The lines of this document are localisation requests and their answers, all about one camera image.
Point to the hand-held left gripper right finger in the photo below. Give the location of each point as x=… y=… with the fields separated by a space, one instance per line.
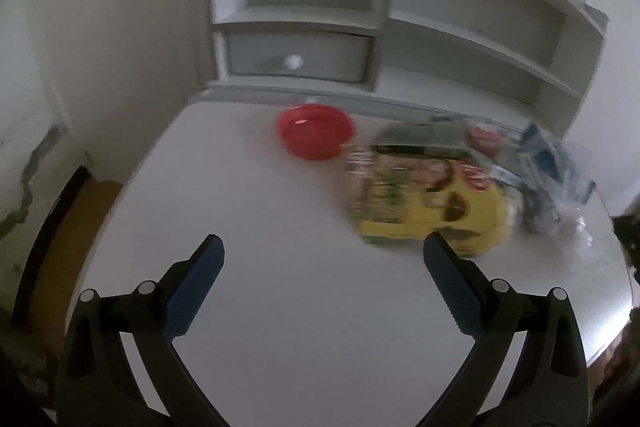
x=450 y=292

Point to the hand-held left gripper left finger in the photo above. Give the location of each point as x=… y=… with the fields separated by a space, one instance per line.
x=197 y=287

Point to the yellow snack bag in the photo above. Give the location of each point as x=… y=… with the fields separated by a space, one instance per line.
x=425 y=202

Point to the clear plastic bag with items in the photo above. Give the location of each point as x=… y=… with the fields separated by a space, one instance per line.
x=540 y=152

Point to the green snack packet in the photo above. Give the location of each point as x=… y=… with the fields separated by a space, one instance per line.
x=420 y=137

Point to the red plastic bowl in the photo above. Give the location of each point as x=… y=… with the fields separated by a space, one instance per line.
x=312 y=132

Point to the white round drawer knob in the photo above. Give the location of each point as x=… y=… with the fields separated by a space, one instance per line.
x=293 y=62

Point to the white door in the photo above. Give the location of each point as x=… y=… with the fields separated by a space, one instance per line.
x=100 y=57

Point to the white drawer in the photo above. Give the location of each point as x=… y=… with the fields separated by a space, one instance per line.
x=300 y=57

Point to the white shelf unit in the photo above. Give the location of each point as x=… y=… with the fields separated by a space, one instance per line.
x=450 y=32

